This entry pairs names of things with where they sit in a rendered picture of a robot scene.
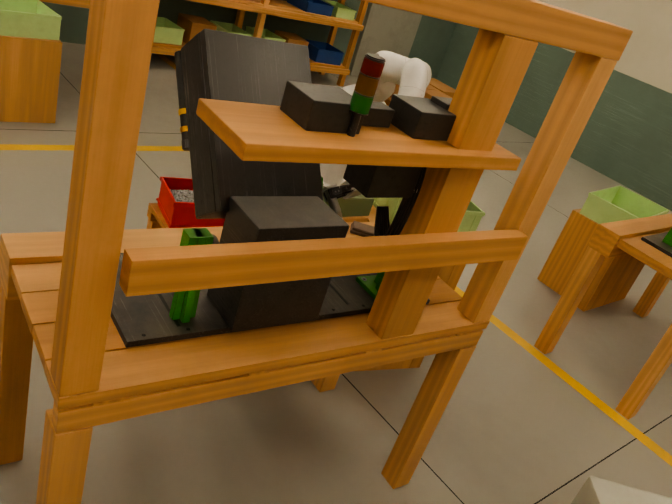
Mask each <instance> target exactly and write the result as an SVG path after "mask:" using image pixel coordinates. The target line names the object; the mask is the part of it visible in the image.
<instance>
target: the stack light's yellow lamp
mask: <svg viewBox="0 0 672 504"><path fill-rule="evenodd" d="M379 81H380V79H373V78H369V77H366V76H364V75H362V74H361V73H359V76H358V79H357V82H356V85H355V89H354V92H355V93H357V94H359V95H361V96H364V97H368V98H374V96H375V93H376V90H377V87H378V84H379Z"/></svg>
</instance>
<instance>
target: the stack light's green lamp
mask: <svg viewBox="0 0 672 504"><path fill-rule="evenodd" d="M373 99H374V98H368V97H364V96H361V95H359V94H357V93H355V92H353V95H352V98H351V102H350V104H351V105H350V109H349V111H351V112H352V113H355V114H357V115H361V116H368V114H369V111H370V108H371V105H372V102H373Z"/></svg>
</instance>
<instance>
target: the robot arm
mask: <svg viewBox="0 0 672 504"><path fill-rule="evenodd" d="M376 55H379V56H381V57H383V58H385V60H386V62H384V63H385V65H384V68H383V71H382V74H381V77H380V81H379V84H378V87H377V90H376V93H375V96H374V99H373V101H375V102H382V103H384V104H386V103H385V102H384V101H385V100H386V99H388V98H389V97H390V96H391V95H392V94H393V93H394V91H395V86H396V84H398V85H400V86H399V91H398V95H405V96H413V97H421V98H424V96H425V91H426V88H427V86H428V85H429V83H430V80H431V76H432V73H431V68H430V66H429V65H428V64H427V63H425V62H424V61H422V60H420V59H418V58H411V59H410V58H407V57H405V56H402V55H399V54H396V53H394V52H391V51H379V52H377V53H376ZM355 85H356V84H353V85H348V86H345V87H343V88H341V89H343V90H344V91H346V92H347V93H349V94H350V95H353V92H354V89H355ZM346 167H347V164H321V165H320V172H321V176H322V177H323V188H324V187H326V186H329V185H333V184H337V186H336V187H334V188H330V189H328V192H329V195H330V197H331V199H333V198H336V197H337V199H338V198H342V197H343V199H349V198H352V197H356V196H359V195H362V194H361V193H360V192H359V191H358V190H356V189H355V188H354V187H353V186H352V185H351V184H349V183H348V182H347V181H345V180H344V178H343V176H344V173H345V170H346Z"/></svg>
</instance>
